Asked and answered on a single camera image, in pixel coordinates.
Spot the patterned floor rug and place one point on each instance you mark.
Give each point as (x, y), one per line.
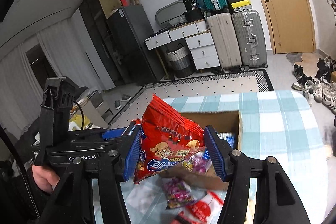
(210, 85)

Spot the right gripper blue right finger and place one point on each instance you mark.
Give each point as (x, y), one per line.
(219, 150)

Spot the shoes on floor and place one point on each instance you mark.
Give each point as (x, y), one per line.
(321, 87)

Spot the oval mirror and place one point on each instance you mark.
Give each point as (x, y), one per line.
(171, 14)

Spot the white drawer dresser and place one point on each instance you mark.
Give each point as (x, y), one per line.
(198, 39)

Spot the purple grape candy bag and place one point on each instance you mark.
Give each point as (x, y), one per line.
(179, 180)

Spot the brown cardboard SF box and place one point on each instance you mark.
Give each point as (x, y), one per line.
(222, 133)

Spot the red snack packet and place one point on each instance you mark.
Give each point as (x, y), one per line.
(203, 211)

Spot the beige hard suitcase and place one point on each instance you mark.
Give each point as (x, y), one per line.
(225, 41)

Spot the striped laundry basket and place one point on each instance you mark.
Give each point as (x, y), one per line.
(180, 61)

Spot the wooden door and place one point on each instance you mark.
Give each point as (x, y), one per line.
(290, 25)

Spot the grey slippers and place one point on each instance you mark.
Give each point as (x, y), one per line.
(124, 98)

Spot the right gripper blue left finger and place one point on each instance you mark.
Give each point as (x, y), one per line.
(133, 153)

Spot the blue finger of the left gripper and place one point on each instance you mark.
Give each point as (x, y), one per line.
(113, 133)

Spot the black refrigerator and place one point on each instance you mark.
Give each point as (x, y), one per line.
(130, 28)

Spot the teal plaid tablecloth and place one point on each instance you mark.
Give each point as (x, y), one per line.
(277, 123)

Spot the red chip bag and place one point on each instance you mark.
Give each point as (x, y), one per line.
(167, 138)

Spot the silver hard suitcase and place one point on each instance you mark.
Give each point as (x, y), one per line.
(251, 40)

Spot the person's left hand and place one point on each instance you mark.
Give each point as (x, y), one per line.
(45, 178)

